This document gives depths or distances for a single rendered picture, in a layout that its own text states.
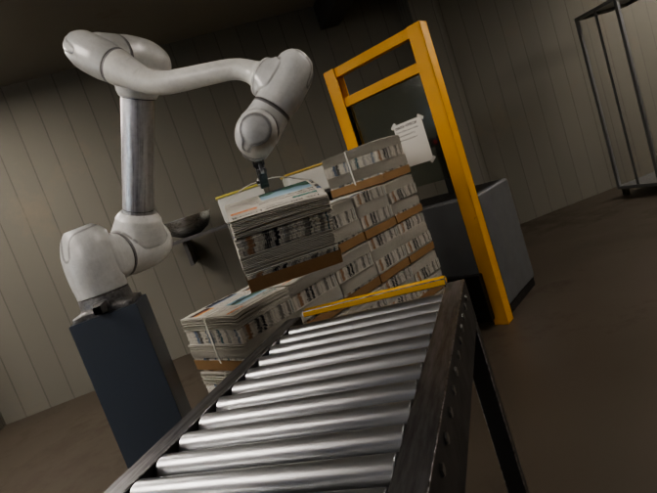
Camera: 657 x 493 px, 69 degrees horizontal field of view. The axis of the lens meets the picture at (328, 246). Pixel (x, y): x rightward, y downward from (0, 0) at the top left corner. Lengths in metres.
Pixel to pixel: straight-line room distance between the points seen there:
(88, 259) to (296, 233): 0.64
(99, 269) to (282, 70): 0.81
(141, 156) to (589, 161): 5.63
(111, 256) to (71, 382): 3.77
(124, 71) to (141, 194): 0.43
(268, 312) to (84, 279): 0.64
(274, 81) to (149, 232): 0.74
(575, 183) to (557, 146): 0.50
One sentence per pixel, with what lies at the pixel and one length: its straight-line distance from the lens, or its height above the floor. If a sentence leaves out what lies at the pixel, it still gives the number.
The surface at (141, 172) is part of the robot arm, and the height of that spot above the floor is 1.38.
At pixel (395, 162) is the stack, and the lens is 2.68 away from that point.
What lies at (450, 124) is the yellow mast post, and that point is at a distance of 2.92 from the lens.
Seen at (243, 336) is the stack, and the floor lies 0.74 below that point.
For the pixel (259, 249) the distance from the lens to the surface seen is 1.35.
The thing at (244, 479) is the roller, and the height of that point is 0.80.
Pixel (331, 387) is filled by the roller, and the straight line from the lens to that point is 0.93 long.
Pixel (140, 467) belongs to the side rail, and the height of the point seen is 0.80.
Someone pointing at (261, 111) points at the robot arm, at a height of 1.36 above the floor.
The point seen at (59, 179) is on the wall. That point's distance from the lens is 5.13.
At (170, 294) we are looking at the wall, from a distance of 4.98.
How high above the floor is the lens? 1.15
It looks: 7 degrees down
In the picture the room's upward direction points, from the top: 19 degrees counter-clockwise
